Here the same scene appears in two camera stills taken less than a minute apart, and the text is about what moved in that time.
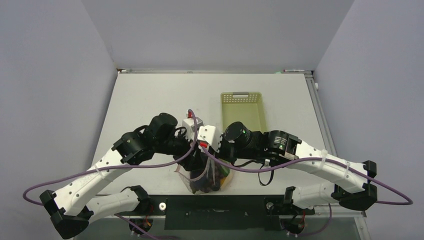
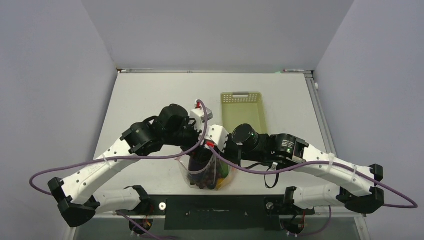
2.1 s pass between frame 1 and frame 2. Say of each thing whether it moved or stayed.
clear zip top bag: moved
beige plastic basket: stayed
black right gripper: stayed
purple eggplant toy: moved
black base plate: stayed
